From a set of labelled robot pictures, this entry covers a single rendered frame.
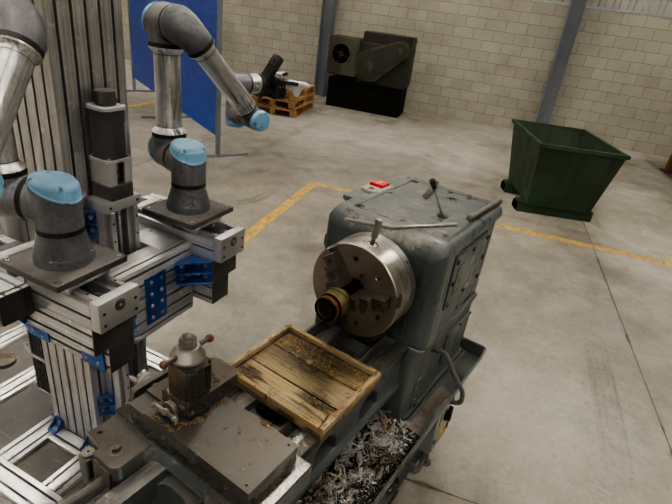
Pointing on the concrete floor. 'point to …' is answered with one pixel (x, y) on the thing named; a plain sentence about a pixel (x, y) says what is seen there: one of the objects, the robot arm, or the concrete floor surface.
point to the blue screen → (197, 80)
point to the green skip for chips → (559, 169)
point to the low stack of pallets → (289, 102)
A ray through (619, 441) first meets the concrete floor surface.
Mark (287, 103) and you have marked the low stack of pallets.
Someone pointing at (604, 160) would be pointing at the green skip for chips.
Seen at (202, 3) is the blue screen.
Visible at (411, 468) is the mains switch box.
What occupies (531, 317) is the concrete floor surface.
